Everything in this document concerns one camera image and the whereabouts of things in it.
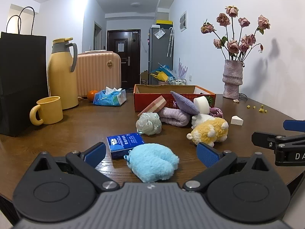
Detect grey interior door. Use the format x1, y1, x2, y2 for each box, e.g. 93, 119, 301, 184
94, 21, 103, 50

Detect white rounded sponge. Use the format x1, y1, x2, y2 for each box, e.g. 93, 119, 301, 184
193, 96, 210, 114

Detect framed wall picture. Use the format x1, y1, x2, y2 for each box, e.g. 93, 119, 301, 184
179, 10, 187, 32

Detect grey refrigerator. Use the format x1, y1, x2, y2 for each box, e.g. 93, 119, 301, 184
149, 27, 174, 85

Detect yellow thermos jug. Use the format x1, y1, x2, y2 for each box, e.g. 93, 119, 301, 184
47, 37, 79, 110

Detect blue bag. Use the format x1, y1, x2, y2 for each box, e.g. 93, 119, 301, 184
150, 63, 175, 79

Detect yellow mug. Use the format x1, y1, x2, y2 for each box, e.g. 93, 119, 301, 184
30, 96, 64, 126

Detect blue plastic tissue pack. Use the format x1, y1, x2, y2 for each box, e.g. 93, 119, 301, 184
93, 87, 127, 107

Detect open brown cardboard box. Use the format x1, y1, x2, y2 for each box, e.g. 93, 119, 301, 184
140, 70, 150, 85

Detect white wedge sponge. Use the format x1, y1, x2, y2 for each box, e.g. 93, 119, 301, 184
231, 115, 244, 126

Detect scattered yellow dried buds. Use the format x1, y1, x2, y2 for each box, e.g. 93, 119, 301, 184
246, 104, 267, 113

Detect red cardboard box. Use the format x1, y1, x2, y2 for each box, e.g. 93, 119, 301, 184
133, 84, 216, 113

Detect wire storage cart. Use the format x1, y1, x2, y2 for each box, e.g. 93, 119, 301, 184
168, 76, 186, 85

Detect purple satin scrunchie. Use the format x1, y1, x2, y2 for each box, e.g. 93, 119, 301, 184
209, 107, 224, 118

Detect light blue fluffy plush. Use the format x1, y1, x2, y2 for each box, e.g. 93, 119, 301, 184
124, 143, 180, 183

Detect lilac fluffy towel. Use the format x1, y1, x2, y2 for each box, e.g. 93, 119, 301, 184
158, 107, 191, 127

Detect purple drawstring pouch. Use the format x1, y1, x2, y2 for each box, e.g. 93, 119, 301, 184
170, 91, 200, 115

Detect hanging folded umbrella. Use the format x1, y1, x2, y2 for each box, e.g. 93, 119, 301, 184
167, 27, 175, 58

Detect pink striped sponge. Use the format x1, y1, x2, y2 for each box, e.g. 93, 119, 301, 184
139, 95, 167, 117

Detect purple wall decoration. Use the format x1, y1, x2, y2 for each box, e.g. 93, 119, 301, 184
177, 58, 189, 79

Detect black paper bag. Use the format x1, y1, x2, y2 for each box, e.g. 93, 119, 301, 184
0, 7, 49, 137

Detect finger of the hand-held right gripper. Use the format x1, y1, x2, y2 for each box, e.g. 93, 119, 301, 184
283, 120, 305, 132
252, 132, 290, 149

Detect small blue tissue packet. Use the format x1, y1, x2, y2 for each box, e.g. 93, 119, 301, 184
107, 132, 145, 160

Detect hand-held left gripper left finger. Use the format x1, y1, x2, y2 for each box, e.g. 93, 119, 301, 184
29, 142, 120, 192

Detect yellow and white plush toy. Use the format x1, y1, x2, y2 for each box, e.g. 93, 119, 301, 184
186, 117, 229, 147

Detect pale green mesh bath ball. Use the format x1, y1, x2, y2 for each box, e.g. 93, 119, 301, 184
136, 112, 162, 136

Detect bunch of dried pink roses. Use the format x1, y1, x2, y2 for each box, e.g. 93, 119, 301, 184
201, 5, 271, 62

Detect pink textured vase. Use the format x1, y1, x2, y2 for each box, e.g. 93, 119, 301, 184
222, 59, 245, 99

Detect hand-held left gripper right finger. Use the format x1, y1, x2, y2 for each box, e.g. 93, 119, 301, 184
183, 142, 272, 192

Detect pink ribbed suitcase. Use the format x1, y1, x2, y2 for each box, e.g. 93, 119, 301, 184
76, 51, 122, 97

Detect dark brown entrance door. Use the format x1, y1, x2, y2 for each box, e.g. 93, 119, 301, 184
107, 30, 141, 89

